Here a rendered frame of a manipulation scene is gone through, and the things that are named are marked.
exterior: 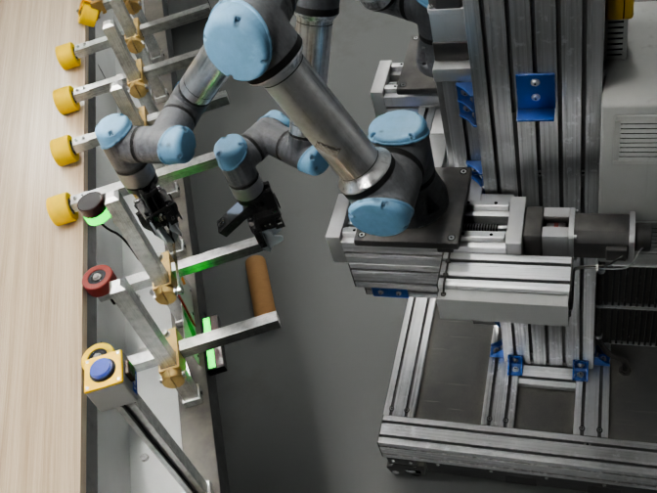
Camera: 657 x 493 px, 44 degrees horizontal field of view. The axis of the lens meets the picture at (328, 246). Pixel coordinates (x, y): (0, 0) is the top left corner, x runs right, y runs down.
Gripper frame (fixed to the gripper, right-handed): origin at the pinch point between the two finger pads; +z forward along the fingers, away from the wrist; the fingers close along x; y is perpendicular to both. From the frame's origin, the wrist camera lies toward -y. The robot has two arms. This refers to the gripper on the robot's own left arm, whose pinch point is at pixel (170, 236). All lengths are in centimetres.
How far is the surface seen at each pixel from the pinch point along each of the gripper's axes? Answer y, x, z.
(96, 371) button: 44, -26, -20
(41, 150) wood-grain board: -76, -15, 10
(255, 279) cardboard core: -62, 25, 92
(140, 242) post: -2.8, -6.5, -0.9
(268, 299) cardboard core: -51, 24, 93
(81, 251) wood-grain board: -26.0, -19.8, 11.3
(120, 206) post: -2.4, -6.3, -12.7
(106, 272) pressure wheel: -13.6, -17.1, 10.9
